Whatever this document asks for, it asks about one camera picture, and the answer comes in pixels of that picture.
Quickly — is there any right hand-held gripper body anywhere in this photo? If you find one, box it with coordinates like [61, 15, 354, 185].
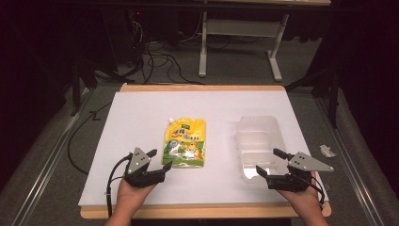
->
[265, 152, 335, 193]

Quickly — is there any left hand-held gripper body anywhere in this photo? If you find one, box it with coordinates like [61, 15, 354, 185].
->
[123, 146, 167, 189]

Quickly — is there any clear plastic container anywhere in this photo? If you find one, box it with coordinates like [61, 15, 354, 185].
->
[235, 115, 288, 184]

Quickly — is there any yellow spouted pouch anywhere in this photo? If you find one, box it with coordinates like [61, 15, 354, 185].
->
[161, 117, 207, 169]

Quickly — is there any person's left hand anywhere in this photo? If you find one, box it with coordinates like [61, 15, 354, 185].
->
[117, 178, 158, 206]

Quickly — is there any person's right hand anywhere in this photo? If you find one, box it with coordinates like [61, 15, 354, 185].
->
[277, 170, 322, 214]

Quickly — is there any crumpled white paper scrap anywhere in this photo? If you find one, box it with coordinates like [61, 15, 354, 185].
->
[319, 143, 338, 158]

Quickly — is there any white table mat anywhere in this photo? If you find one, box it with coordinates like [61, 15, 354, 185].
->
[77, 90, 329, 207]

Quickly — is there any black metal stand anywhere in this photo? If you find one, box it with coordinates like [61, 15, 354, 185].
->
[69, 46, 126, 118]
[284, 62, 341, 129]

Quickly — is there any wooden table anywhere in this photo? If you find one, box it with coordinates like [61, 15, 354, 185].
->
[79, 83, 332, 220]

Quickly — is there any right hand-held gripper black cable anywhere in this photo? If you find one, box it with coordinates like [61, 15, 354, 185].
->
[295, 173, 326, 211]

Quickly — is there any hand-held gripper black cable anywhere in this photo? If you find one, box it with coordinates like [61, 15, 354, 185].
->
[295, 173, 326, 211]
[105, 153, 134, 218]

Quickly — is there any left hand-held gripper black cable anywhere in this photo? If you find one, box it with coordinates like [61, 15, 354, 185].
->
[105, 153, 134, 218]

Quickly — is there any metal floor rail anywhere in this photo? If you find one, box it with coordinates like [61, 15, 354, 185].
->
[10, 88, 95, 226]
[315, 97, 388, 226]

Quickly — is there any black floor cable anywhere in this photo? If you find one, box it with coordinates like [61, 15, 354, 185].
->
[67, 102, 113, 175]

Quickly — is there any tangle of black cables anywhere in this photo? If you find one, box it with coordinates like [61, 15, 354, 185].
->
[126, 8, 205, 86]

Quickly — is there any white metal desk frame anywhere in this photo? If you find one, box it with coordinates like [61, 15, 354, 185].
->
[198, 10, 290, 83]

